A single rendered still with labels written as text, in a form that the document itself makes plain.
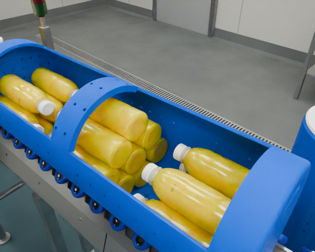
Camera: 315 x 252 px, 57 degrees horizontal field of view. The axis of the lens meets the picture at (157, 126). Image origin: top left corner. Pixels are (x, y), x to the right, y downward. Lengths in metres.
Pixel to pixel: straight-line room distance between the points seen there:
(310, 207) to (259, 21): 3.38
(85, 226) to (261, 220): 0.53
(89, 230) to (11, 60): 0.58
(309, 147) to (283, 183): 0.52
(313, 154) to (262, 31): 3.37
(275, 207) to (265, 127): 2.31
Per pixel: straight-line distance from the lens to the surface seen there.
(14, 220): 2.10
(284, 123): 2.87
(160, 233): 0.52
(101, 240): 0.81
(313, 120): 1.00
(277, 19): 4.12
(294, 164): 0.51
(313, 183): 1.02
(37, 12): 1.52
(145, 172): 0.58
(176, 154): 0.65
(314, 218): 1.10
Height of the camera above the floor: 1.55
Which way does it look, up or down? 37 degrees down
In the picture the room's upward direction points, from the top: straight up
